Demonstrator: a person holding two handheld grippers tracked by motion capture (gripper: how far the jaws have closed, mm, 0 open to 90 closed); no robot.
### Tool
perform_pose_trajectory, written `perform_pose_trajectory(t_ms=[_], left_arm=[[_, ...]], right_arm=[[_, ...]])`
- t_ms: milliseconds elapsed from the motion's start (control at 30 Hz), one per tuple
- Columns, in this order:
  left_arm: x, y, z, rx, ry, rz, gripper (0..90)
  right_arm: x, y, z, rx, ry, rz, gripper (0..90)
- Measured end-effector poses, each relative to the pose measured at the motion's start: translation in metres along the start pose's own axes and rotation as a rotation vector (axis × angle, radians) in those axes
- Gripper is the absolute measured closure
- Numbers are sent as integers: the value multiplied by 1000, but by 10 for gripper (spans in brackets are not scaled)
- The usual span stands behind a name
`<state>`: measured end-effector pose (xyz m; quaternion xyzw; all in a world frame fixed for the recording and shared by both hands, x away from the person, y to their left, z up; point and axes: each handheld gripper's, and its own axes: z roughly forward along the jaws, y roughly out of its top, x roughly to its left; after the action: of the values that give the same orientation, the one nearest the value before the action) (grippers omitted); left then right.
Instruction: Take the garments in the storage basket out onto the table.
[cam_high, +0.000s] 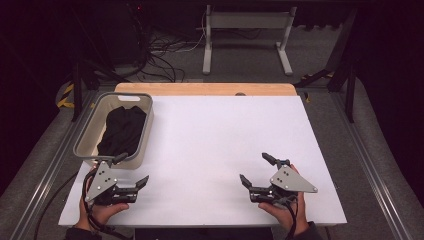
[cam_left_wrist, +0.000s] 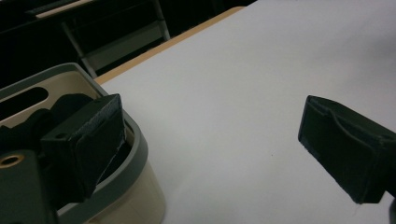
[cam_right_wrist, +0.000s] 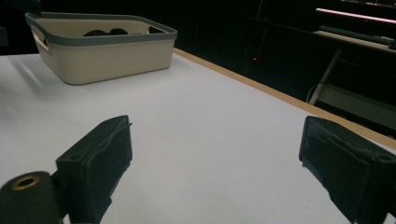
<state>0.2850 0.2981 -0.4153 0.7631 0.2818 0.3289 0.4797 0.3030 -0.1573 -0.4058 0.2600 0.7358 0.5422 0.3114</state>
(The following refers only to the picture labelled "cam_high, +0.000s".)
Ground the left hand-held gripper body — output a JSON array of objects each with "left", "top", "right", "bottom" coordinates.
[{"left": 83, "top": 160, "right": 139, "bottom": 206}]

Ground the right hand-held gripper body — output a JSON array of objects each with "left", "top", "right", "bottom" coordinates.
[{"left": 249, "top": 159, "right": 319, "bottom": 210}]

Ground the black tank top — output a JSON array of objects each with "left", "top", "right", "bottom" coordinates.
[{"left": 97, "top": 105, "right": 148, "bottom": 158}]

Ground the beige plastic basket grey rim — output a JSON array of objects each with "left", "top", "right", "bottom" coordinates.
[{"left": 73, "top": 91, "right": 155, "bottom": 170}]

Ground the person's left hand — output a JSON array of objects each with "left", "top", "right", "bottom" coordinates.
[{"left": 78, "top": 198, "right": 130, "bottom": 231}]

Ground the person's right hand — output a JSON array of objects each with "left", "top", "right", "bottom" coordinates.
[{"left": 258, "top": 164, "right": 310, "bottom": 237}]

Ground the white table mat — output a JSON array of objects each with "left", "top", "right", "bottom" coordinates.
[{"left": 58, "top": 94, "right": 348, "bottom": 228}]

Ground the black metal stand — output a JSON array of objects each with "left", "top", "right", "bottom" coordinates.
[
  {"left": 294, "top": 8, "right": 359, "bottom": 124},
  {"left": 71, "top": 61, "right": 131, "bottom": 123}
]

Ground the yellow black hazard tape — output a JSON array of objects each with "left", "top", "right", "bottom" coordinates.
[{"left": 56, "top": 83, "right": 76, "bottom": 109}]

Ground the wooden table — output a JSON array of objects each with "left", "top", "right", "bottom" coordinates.
[{"left": 114, "top": 82, "right": 298, "bottom": 98}]

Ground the right hand-held gripper black cable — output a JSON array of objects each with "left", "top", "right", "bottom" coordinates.
[{"left": 285, "top": 196, "right": 300, "bottom": 240}]

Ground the aluminium floor rail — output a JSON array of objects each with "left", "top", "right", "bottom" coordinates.
[
  {"left": 329, "top": 91, "right": 414, "bottom": 240},
  {"left": 9, "top": 91, "right": 103, "bottom": 240}
]

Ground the black floor cable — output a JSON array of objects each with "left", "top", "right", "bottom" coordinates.
[{"left": 33, "top": 171, "right": 80, "bottom": 240}]

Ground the tangle of black floor cables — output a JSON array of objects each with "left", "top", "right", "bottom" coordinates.
[{"left": 126, "top": 3, "right": 208, "bottom": 84}]

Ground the grey metal stand frame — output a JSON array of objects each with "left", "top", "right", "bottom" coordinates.
[{"left": 202, "top": 4, "right": 298, "bottom": 76}]

